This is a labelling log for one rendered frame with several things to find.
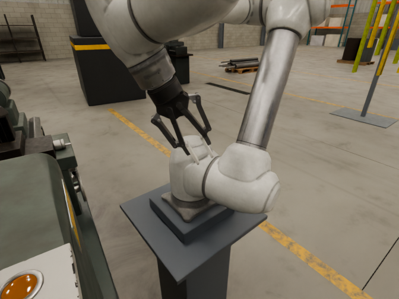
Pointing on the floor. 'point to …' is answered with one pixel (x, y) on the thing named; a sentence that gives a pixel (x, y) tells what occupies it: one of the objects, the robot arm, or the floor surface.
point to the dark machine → (99, 63)
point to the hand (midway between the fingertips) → (199, 149)
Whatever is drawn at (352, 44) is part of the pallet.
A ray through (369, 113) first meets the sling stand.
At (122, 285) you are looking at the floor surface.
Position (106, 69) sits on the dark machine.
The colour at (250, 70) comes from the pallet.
